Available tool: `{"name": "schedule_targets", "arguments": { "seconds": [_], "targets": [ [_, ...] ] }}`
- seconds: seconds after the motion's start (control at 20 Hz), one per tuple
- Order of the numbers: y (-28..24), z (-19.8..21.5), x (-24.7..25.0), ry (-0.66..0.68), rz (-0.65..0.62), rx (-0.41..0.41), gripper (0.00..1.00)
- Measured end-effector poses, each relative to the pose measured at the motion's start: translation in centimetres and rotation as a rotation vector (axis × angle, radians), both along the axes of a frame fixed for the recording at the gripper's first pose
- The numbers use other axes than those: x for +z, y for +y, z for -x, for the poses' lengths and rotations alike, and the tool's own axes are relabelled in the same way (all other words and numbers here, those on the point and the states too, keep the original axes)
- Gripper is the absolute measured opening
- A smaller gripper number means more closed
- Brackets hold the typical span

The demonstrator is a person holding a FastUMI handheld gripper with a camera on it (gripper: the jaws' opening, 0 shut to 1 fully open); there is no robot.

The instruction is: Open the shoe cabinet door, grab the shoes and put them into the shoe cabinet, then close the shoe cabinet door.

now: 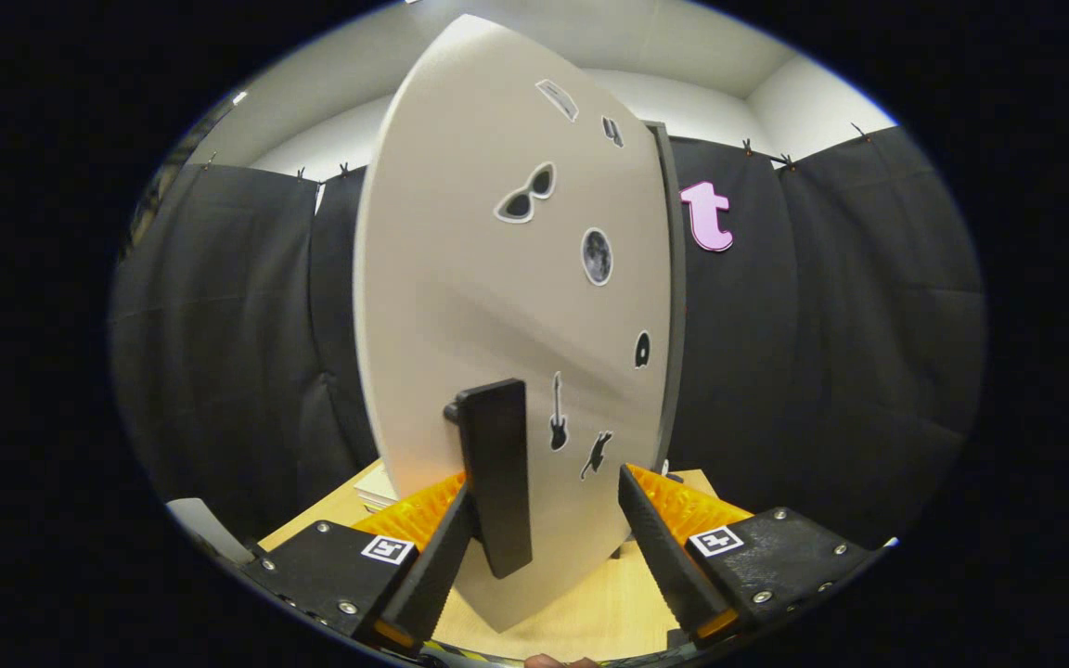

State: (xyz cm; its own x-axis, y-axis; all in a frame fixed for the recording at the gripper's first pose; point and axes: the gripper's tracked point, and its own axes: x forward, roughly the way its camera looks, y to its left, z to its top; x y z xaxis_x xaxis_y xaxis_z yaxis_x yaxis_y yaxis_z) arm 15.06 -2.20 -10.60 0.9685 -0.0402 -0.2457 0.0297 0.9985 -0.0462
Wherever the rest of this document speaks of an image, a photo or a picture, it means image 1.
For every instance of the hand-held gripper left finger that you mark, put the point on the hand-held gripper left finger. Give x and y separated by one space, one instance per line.
432 580

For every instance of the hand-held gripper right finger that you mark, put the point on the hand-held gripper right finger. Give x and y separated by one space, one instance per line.
669 566

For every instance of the dark gray shoe cabinet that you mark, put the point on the dark gray shoe cabinet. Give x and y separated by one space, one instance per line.
679 278

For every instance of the beige cover book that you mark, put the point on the beige cover book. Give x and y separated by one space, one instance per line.
377 487

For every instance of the white flat board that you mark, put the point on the white flat board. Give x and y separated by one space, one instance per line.
205 524

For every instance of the black backdrop cloth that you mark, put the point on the black backdrop cloth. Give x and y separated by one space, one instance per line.
822 371

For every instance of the row of black cloth clips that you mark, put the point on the row of black cloth clips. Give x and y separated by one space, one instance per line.
746 147

